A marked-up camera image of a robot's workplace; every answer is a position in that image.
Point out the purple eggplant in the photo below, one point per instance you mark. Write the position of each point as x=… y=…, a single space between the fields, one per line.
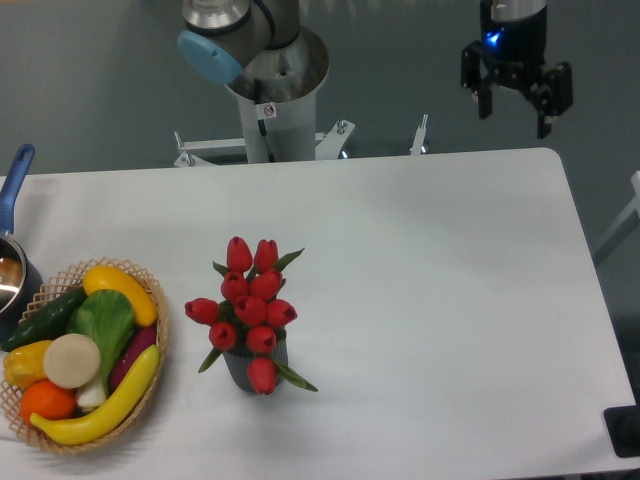
x=141 y=340

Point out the black device at table edge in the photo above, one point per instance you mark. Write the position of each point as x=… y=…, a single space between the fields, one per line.
x=623 y=428

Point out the dark green cucumber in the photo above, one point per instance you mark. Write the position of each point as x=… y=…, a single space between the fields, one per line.
x=47 y=323

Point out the green bok choy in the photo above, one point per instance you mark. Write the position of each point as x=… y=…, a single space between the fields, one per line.
x=108 y=319

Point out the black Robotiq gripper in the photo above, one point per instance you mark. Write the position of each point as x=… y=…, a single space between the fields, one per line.
x=512 y=47

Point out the yellow squash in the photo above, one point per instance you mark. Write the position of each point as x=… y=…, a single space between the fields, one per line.
x=106 y=277

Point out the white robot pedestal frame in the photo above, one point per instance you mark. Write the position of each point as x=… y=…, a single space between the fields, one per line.
x=271 y=133

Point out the yellow bell pepper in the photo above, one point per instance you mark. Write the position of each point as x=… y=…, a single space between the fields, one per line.
x=24 y=366

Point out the red tulip bouquet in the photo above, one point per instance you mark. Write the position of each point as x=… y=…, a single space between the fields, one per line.
x=251 y=312

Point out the woven wicker basket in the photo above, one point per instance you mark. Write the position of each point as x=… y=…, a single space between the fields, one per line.
x=62 y=282

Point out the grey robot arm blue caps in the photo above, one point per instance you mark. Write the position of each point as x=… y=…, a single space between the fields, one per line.
x=222 y=39

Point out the blue handled saucepan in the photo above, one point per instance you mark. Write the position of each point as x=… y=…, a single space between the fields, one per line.
x=20 y=280

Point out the yellow banana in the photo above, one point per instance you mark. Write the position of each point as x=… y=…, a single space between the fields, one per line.
x=107 y=417

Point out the white frame at right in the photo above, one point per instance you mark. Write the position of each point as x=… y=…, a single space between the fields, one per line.
x=620 y=228

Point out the orange fruit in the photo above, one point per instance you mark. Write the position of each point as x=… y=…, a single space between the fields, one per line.
x=47 y=400

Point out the beige round disc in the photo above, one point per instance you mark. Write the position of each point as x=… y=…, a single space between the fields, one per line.
x=71 y=361

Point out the dark grey ribbed vase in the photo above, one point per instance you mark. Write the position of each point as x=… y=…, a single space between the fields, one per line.
x=239 y=358

